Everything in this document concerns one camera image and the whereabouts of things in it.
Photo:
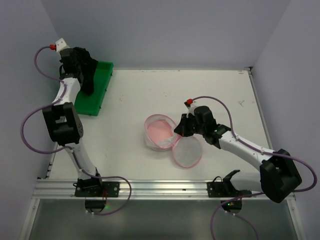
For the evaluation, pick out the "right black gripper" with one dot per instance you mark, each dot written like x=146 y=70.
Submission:
x=186 y=125

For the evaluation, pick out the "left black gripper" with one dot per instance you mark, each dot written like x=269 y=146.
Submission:
x=87 y=75

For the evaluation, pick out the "white mesh laundry bag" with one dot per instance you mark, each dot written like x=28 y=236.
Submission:
x=186 y=151

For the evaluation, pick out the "pink bra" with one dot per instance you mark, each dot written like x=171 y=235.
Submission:
x=159 y=130

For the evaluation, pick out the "black bra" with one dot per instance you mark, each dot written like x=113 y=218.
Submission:
x=88 y=67

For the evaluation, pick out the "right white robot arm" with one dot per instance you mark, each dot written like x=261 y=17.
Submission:
x=277 y=175

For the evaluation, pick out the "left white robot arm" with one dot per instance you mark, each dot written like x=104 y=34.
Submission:
x=62 y=120

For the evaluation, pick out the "green plastic tray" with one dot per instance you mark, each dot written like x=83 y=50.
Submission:
x=90 y=105

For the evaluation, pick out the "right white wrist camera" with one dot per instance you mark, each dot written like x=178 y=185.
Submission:
x=191 y=106

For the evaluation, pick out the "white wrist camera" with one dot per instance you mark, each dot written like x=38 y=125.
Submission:
x=61 y=45
x=191 y=106

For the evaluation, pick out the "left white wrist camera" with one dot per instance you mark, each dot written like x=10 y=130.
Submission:
x=61 y=45

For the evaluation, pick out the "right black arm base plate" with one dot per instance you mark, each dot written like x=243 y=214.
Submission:
x=222 y=188

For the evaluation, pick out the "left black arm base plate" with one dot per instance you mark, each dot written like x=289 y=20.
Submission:
x=112 y=188

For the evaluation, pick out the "aluminium mounting rail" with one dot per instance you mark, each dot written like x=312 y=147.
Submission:
x=65 y=189

